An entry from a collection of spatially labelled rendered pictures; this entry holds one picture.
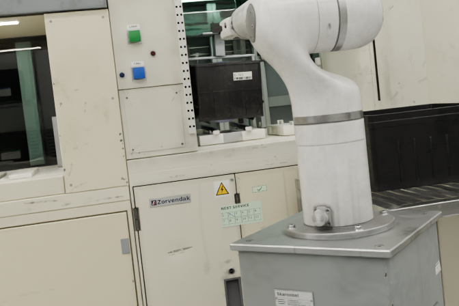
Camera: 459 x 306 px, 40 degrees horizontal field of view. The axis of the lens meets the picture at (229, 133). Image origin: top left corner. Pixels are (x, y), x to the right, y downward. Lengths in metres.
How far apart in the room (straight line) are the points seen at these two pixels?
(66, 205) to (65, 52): 0.41
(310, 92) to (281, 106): 1.69
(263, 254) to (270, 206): 0.76
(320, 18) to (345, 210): 0.32
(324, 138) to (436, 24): 1.02
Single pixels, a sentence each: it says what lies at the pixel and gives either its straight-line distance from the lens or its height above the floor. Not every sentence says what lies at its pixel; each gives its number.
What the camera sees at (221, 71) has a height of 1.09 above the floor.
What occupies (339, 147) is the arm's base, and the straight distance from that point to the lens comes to 1.04.
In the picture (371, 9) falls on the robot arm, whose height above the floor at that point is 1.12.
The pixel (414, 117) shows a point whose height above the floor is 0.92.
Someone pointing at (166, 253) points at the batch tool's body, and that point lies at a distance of 1.77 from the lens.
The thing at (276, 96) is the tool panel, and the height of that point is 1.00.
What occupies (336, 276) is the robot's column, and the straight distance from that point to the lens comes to 1.00.
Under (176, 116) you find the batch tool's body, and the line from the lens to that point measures 1.74.
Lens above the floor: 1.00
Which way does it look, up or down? 3 degrees down
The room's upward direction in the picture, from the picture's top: 6 degrees counter-clockwise
